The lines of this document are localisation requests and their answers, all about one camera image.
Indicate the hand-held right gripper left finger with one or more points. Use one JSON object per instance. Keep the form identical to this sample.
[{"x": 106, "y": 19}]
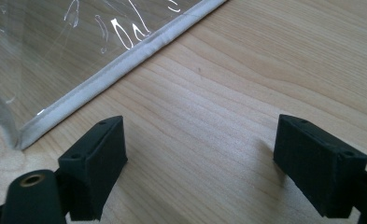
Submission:
[{"x": 95, "y": 169}]

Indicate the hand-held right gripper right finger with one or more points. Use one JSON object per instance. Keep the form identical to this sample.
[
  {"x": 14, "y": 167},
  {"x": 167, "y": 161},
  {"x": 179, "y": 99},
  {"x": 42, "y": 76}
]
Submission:
[{"x": 319, "y": 168}]

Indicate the clear plastic bag white trim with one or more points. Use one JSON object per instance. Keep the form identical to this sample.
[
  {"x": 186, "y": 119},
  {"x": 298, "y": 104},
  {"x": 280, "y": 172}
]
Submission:
[{"x": 63, "y": 56}]

